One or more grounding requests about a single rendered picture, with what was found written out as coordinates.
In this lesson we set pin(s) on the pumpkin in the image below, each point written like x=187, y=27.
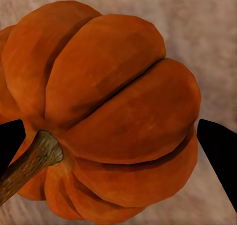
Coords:
x=109, y=122

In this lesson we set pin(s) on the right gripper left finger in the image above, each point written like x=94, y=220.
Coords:
x=12, y=135

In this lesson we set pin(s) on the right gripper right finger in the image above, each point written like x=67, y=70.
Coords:
x=220, y=146

